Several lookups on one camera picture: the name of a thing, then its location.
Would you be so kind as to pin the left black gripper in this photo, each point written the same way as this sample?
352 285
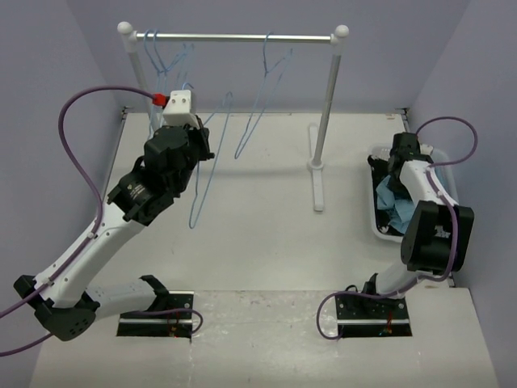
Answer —
203 135

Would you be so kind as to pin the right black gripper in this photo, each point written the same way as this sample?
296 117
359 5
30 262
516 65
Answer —
397 187

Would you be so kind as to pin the light blue trousers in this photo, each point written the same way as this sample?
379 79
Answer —
394 211

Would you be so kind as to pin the blue wire hanger with trousers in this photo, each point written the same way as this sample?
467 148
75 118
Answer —
204 176

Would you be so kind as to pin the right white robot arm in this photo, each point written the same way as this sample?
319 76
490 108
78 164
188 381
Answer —
436 239

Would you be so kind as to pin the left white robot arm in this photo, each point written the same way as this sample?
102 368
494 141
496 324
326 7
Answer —
67 303

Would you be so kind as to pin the black patterned garment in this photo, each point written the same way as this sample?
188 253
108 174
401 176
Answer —
384 164

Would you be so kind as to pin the white plastic basket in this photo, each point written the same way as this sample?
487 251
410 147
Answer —
376 173

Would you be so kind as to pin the white metal clothes rack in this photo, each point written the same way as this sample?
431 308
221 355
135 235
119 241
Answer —
317 134

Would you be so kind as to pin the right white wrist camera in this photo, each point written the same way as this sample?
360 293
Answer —
426 149

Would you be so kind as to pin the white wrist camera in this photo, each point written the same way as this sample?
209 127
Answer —
426 149
180 109

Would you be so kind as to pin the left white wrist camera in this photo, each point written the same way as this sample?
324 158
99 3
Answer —
180 109

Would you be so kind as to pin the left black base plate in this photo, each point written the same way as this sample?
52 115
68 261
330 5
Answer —
179 324

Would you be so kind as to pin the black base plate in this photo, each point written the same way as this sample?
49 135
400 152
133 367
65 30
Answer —
361 317
179 324

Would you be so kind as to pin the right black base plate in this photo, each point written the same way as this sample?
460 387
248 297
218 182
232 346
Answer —
361 317

